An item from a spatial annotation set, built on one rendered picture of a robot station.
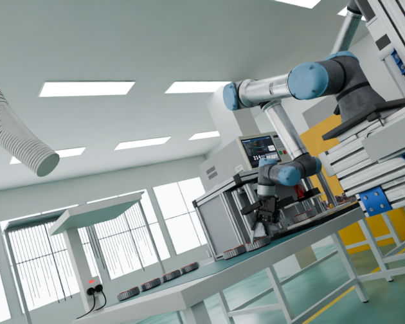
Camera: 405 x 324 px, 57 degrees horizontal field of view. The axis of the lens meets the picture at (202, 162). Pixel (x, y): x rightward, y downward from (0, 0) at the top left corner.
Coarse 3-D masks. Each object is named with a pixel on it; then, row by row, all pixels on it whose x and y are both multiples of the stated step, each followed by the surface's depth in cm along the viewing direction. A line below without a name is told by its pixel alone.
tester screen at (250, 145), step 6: (258, 138) 210; (264, 138) 213; (270, 138) 216; (246, 144) 202; (252, 144) 205; (258, 144) 208; (264, 144) 211; (270, 144) 214; (246, 150) 200; (252, 150) 203; (258, 150) 206; (252, 156) 201; (264, 156) 206
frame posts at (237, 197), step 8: (320, 176) 222; (248, 184) 184; (312, 184) 230; (232, 192) 192; (248, 192) 184; (328, 192) 220; (240, 200) 191; (256, 200) 183; (328, 200) 220; (240, 208) 189; (320, 208) 226; (248, 216) 189; (248, 224) 187; (248, 232) 188
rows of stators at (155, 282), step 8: (192, 264) 204; (176, 272) 197; (184, 272) 203; (152, 280) 188; (160, 280) 191; (168, 280) 195; (136, 288) 182; (144, 288) 186; (120, 296) 178; (128, 296) 178
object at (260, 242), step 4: (264, 236) 161; (268, 236) 157; (256, 240) 155; (260, 240) 154; (264, 240) 155; (268, 240) 156; (248, 244) 156; (252, 244) 155; (256, 244) 155; (260, 244) 154; (264, 244) 154; (268, 244) 156; (248, 248) 156; (252, 248) 155; (256, 248) 154
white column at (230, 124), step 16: (208, 96) 660; (224, 112) 636; (240, 112) 632; (224, 128) 641; (240, 128) 616; (256, 128) 640; (224, 144) 647; (288, 256) 576; (304, 256) 576; (288, 272) 581
